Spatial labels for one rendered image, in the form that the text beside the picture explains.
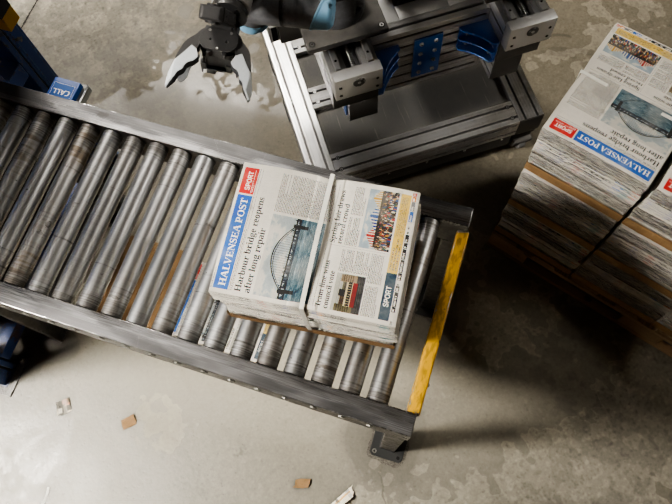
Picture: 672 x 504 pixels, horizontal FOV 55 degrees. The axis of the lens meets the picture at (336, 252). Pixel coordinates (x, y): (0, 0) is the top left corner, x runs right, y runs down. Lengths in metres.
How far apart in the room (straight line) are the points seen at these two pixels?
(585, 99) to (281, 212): 0.83
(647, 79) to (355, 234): 0.88
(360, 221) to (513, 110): 1.21
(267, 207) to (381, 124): 1.09
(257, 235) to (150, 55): 1.72
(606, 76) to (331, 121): 0.98
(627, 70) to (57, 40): 2.26
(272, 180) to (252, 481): 1.20
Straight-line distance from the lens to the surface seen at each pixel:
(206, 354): 1.49
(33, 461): 2.49
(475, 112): 2.37
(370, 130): 2.33
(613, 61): 1.82
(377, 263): 1.26
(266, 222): 1.30
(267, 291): 1.26
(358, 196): 1.31
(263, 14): 1.43
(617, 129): 1.72
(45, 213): 1.74
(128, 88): 2.85
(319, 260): 1.26
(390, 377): 1.44
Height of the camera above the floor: 2.22
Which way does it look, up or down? 70 degrees down
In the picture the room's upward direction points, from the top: 8 degrees counter-clockwise
